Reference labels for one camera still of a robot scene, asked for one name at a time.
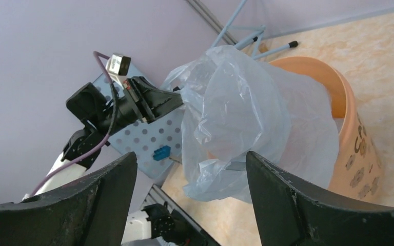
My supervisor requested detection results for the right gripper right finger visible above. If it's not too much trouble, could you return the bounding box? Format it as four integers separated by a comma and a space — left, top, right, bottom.
246, 151, 394, 245

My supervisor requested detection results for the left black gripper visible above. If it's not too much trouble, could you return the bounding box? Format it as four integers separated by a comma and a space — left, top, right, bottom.
124, 76, 183, 123

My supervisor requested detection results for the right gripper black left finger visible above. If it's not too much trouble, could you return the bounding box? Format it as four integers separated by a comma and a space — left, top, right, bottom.
0, 152, 137, 245

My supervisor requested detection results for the light blue plastic trash bag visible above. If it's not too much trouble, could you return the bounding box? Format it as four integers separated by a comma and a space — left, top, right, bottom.
162, 46, 339, 203

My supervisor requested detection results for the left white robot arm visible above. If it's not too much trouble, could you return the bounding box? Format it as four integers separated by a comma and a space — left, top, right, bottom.
24, 76, 183, 199

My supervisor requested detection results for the orange plastic trash bin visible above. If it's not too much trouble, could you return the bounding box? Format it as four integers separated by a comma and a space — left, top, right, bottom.
271, 56, 384, 203

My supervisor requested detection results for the light blue perforated board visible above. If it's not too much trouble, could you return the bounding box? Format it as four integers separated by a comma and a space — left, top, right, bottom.
91, 63, 186, 180

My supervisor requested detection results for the blue block holder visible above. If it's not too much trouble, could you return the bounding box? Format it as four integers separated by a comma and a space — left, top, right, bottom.
152, 146, 171, 161

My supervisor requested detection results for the light blue tripod stand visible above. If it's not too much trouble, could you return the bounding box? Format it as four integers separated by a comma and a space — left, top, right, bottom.
210, 0, 299, 61

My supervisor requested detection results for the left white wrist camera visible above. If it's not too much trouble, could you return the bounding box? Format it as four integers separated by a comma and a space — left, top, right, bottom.
106, 53, 131, 87

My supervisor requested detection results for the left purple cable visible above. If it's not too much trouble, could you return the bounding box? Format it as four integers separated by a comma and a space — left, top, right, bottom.
30, 51, 120, 197

